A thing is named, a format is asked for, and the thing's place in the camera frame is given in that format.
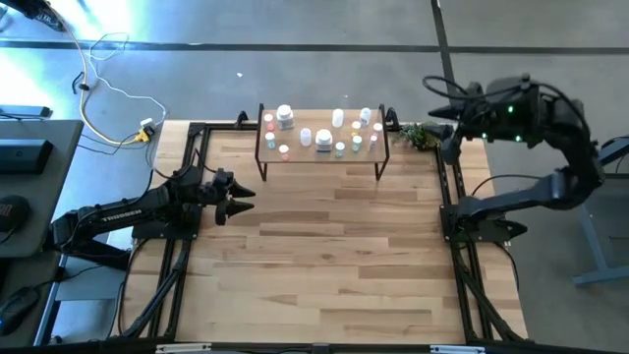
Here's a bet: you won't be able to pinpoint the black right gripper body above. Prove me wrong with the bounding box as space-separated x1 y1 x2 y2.
459 83 492 142

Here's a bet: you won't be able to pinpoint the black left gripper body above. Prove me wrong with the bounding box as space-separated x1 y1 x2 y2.
199 169 235 220

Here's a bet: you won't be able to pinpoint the round white labelled medicine bottle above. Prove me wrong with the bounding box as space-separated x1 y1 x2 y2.
275 103 295 132

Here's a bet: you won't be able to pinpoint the square white labelled medicine bottle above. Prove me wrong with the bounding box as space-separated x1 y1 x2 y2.
314 128 334 153

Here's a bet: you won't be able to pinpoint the wooden shelf black metal legs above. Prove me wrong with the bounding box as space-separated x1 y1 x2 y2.
254 102 392 182

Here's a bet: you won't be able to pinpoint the green potted plant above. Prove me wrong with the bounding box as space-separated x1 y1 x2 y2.
398 121 443 152

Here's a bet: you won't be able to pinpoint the black angled bar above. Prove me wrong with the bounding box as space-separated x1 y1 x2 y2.
58 240 133 271

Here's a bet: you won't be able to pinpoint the grey desk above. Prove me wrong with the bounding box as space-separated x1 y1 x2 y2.
0 119 86 348

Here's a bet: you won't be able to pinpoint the black box device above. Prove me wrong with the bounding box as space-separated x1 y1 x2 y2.
0 138 55 174

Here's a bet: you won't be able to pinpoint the blue-grey metal table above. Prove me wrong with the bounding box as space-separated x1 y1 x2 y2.
572 135 629 289

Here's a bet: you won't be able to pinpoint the black portable speaker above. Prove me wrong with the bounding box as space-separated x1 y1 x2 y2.
0 195 31 232

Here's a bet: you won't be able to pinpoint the black flat device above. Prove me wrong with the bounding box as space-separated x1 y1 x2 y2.
0 105 53 120

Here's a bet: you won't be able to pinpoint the black computer mouse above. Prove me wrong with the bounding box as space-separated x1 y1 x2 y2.
0 287 40 336

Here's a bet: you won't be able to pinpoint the thin black cable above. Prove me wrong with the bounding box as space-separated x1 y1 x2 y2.
77 130 154 168

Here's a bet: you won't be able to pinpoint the white cable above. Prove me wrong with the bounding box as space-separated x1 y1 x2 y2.
87 31 168 129

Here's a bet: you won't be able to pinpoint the silver bracket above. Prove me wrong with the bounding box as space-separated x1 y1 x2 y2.
155 343 212 354
429 344 486 354

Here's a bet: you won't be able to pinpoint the black cable clip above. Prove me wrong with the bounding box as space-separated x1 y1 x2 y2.
71 71 92 94

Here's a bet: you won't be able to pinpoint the yellow cable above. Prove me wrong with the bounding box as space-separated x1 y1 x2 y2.
42 0 148 148

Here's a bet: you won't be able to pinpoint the black device with cables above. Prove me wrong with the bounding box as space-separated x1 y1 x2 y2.
0 0 65 31

